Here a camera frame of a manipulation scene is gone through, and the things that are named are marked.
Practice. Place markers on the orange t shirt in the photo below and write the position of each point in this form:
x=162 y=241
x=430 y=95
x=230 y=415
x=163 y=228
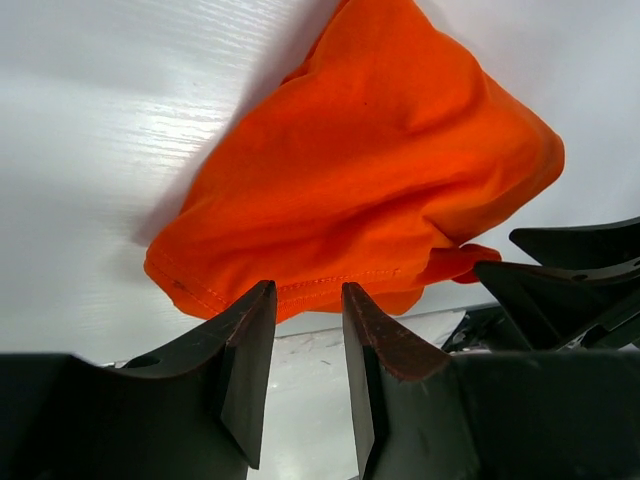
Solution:
x=379 y=160

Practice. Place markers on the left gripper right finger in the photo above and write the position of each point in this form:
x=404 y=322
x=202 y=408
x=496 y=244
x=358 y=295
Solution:
x=407 y=413

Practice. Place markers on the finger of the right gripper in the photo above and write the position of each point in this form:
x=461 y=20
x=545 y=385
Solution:
x=595 y=246
x=551 y=307

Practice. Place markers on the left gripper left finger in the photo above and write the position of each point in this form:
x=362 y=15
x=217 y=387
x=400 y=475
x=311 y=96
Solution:
x=190 y=409

